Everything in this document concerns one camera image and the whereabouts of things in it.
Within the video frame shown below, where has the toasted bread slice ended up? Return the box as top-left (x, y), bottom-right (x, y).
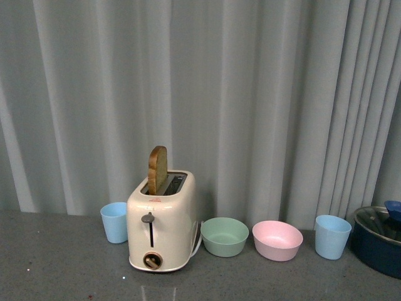
top-left (148, 145), bottom-right (167, 195)

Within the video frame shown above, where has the cream toaster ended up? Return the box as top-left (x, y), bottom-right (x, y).
top-left (127, 171), bottom-right (198, 273)

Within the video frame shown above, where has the green bowl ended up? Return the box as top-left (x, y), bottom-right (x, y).
top-left (200, 217), bottom-right (249, 258)

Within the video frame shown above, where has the grey curtain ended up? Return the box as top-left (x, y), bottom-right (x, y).
top-left (1, 1), bottom-right (400, 229)

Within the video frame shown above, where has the light blue cup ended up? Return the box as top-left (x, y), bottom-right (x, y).
top-left (315, 215), bottom-right (352, 260)
top-left (100, 202), bottom-right (128, 244)

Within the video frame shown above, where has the pink bowl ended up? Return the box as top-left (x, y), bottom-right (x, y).
top-left (252, 220), bottom-right (303, 261)

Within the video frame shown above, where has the glass pot lid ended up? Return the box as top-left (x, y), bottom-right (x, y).
top-left (353, 206), bottom-right (400, 245)

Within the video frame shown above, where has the dark blue pot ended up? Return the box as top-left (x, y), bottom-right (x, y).
top-left (350, 221), bottom-right (400, 279)

